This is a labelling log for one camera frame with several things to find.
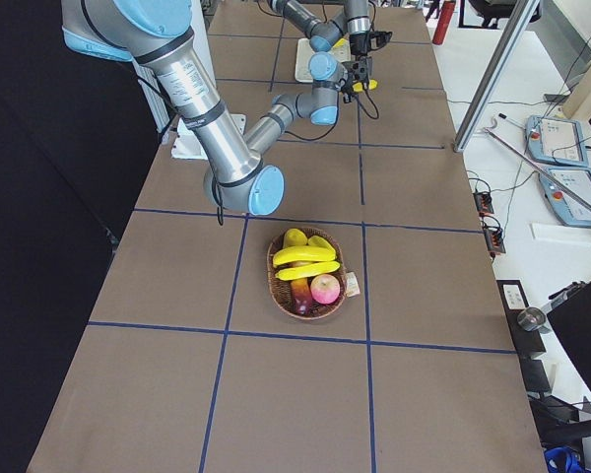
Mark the far teach pendant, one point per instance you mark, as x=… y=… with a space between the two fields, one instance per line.
x=556 y=141

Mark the yellow banana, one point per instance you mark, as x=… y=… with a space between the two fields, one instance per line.
x=360 y=87
x=308 y=270
x=302 y=253

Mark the metal cup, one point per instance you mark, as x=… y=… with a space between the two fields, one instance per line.
x=533 y=319

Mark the red bottle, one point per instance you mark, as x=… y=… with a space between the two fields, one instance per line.
x=445 y=15

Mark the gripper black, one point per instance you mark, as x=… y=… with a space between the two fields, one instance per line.
x=359 y=71
x=361 y=43

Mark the teach pendant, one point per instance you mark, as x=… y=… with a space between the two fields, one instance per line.
x=556 y=141
x=567 y=211

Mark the basket paper tag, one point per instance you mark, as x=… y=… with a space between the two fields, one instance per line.
x=352 y=286

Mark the near teach pendant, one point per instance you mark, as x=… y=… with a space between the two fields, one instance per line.
x=567 y=211

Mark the purple red mango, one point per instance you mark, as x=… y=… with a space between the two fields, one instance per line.
x=301 y=295

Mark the yellow lemon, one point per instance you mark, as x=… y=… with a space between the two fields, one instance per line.
x=320 y=242

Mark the reacher grabber tool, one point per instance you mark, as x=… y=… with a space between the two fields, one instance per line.
x=543 y=171

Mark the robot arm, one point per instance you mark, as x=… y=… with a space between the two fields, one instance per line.
x=158 y=35
x=353 y=21

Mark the aluminium frame post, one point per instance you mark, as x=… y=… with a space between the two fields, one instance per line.
x=514 y=29

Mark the brown wicker basket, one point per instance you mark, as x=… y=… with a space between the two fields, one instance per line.
x=280 y=291

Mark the black power strip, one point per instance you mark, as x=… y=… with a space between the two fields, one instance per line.
x=494 y=240
x=484 y=203

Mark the pink apple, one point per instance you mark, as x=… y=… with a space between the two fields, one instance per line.
x=325 y=288

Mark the cream bear tray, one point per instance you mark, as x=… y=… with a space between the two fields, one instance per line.
x=310 y=64

